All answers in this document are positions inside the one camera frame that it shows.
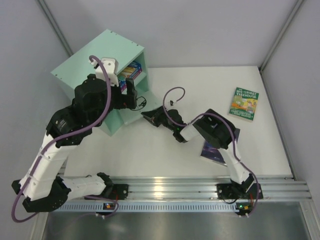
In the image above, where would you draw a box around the purple 117-Storey Treehouse book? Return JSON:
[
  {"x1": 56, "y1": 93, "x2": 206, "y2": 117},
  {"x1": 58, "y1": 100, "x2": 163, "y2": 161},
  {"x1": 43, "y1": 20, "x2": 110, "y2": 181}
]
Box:
[{"x1": 118, "y1": 69, "x2": 142, "y2": 93}]

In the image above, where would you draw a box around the blue 91-Storey Treehouse book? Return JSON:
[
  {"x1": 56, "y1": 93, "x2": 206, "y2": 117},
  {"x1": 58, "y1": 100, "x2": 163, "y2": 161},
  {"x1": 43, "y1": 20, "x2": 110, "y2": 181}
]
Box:
[{"x1": 117, "y1": 61, "x2": 142, "y2": 88}]

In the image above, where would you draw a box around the dark Robinson Crusoe book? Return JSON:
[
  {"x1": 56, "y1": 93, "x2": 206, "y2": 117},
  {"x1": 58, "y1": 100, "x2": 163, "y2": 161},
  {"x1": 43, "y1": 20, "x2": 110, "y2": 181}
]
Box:
[{"x1": 200, "y1": 127, "x2": 233, "y2": 166}]

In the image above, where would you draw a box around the green Storey Treehouse book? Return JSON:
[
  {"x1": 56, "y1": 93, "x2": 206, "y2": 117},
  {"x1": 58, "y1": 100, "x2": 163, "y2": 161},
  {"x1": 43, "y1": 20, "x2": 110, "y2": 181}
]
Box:
[{"x1": 228, "y1": 87, "x2": 260, "y2": 122}]

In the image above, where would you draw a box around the pale green book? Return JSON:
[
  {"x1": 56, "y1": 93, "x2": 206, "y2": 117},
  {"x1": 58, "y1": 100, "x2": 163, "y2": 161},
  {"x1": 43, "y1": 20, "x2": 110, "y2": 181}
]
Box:
[{"x1": 119, "y1": 91, "x2": 161, "y2": 125}]

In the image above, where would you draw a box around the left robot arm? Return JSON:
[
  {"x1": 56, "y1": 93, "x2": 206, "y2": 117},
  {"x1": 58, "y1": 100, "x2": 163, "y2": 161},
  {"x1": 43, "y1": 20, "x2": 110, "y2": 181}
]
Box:
[{"x1": 11, "y1": 74, "x2": 138, "y2": 213}]

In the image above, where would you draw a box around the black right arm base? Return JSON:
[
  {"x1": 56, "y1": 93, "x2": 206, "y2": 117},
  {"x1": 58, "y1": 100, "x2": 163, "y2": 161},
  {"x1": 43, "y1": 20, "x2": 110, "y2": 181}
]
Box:
[{"x1": 216, "y1": 183, "x2": 264, "y2": 200}]

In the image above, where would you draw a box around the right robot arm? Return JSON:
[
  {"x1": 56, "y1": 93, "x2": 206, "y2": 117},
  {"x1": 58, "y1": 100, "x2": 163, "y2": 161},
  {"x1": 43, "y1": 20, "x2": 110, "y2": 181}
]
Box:
[{"x1": 141, "y1": 107, "x2": 263, "y2": 200}]

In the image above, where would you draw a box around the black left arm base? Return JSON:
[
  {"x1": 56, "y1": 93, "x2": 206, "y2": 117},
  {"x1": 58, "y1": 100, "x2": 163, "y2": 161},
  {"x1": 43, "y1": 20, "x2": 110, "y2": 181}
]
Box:
[{"x1": 84, "y1": 184, "x2": 129, "y2": 201}]

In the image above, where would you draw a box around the mint green shelf cabinet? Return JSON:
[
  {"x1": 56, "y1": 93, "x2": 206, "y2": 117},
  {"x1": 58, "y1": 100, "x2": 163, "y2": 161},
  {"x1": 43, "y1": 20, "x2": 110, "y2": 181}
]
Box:
[{"x1": 49, "y1": 29, "x2": 158, "y2": 137}]

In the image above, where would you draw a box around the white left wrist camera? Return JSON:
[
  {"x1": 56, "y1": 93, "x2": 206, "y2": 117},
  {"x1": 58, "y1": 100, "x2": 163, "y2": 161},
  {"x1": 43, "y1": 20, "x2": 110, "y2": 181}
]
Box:
[{"x1": 94, "y1": 57, "x2": 119, "y2": 87}]

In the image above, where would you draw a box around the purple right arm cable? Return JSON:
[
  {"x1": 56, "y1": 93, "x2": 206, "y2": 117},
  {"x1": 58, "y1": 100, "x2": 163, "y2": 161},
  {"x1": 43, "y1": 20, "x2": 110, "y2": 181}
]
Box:
[{"x1": 162, "y1": 86, "x2": 258, "y2": 218}]

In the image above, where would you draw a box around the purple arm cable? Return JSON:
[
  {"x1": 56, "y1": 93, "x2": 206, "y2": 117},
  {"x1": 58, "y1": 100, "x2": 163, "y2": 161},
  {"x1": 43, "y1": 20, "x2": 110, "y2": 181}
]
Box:
[
  {"x1": 11, "y1": 54, "x2": 121, "y2": 223},
  {"x1": 162, "y1": 86, "x2": 258, "y2": 218}
]

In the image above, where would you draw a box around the perforated grey cable duct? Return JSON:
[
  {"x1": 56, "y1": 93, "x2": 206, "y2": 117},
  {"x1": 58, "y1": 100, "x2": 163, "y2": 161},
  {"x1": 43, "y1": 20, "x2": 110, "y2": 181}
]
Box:
[{"x1": 56, "y1": 200, "x2": 251, "y2": 213}]

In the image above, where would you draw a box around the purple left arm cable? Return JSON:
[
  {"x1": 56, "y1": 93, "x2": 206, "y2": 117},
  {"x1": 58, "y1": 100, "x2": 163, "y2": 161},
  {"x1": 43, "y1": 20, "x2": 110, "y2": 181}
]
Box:
[{"x1": 11, "y1": 54, "x2": 121, "y2": 223}]

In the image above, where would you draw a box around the aluminium mounting rail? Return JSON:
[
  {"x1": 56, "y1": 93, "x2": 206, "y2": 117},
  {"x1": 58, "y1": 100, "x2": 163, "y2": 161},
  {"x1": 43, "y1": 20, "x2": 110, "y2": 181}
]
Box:
[{"x1": 111, "y1": 176, "x2": 312, "y2": 202}]

